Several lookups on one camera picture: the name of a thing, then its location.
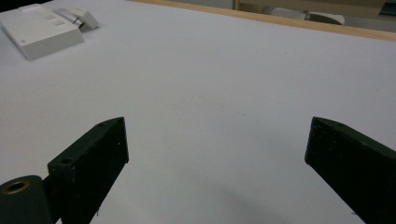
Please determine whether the wooden table edge strip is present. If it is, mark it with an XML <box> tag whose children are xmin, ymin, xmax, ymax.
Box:
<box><xmin>127</xmin><ymin>0</ymin><xmax>396</xmax><ymax>43</ymax></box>

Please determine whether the white flat box device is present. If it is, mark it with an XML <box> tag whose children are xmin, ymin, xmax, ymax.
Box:
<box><xmin>0</xmin><ymin>3</ymin><xmax>85</xmax><ymax>62</ymax></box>

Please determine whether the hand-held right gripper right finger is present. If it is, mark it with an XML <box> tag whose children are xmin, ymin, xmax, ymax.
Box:
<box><xmin>304</xmin><ymin>116</ymin><xmax>396</xmax><ymax>224</ymax></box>

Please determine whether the white stapler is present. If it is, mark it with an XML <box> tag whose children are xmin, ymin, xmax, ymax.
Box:
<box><xmin>53</xmin><ymin>7</ymin><xmax>100</xmax><ymax>33</ymax></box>

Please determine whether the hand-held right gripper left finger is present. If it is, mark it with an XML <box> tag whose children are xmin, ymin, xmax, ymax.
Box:
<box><xmin>47</xmin><ymin>116</ymin><xmax>130</xmax><ymax>224</ymax></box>

